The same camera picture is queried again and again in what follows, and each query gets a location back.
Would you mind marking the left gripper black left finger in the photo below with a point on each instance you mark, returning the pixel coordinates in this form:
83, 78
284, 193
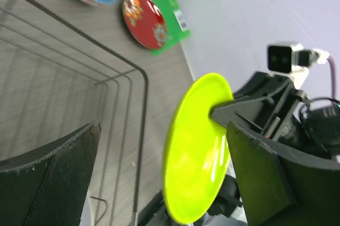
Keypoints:
48, 185

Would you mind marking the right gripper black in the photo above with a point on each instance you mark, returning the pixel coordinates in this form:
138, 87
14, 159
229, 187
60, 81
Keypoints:
270, 113

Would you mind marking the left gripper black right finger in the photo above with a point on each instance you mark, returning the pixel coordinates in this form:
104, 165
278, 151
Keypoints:
280, 185

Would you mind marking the green plate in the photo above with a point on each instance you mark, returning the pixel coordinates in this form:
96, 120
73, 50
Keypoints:
196, 155

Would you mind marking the black wire dish rack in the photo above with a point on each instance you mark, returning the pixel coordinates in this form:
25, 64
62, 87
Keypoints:
54, 80

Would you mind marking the red floral plate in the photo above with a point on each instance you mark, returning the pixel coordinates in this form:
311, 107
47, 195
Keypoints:
145, 23

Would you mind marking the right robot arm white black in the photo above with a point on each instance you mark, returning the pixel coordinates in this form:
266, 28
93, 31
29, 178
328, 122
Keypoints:
320, 120

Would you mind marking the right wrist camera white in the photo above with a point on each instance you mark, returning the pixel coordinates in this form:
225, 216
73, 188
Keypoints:
294, 61

